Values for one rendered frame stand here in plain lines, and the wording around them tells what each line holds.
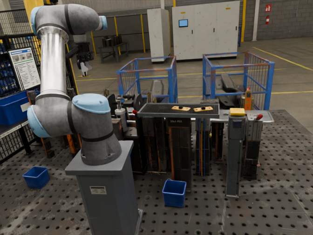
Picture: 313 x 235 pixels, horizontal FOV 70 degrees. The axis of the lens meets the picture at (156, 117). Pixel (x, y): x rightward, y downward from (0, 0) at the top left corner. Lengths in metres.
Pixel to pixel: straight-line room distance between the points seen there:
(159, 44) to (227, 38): 2.60
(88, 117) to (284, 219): 0.94
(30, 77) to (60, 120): 1.26
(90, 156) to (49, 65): 0.36
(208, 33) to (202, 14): 0.72
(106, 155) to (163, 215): 0.48
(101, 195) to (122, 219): 0.14
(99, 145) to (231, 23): 8.74
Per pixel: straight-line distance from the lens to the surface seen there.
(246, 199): 1.28
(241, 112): 1.04
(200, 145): 1.28
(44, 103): 0.83
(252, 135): 1.26
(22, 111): 1.71
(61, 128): 0.80
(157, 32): 9.15
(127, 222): 0.99
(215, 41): 9.27
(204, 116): 0.99
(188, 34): 9.14
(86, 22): 1.02
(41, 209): 1.40
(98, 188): 0.87
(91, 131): 0.79
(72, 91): 1.47
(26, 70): 2.02
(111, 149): 0.83
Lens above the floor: 1.55
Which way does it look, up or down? 23 degrees down
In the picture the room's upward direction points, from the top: 5 degrees counter-clockwise
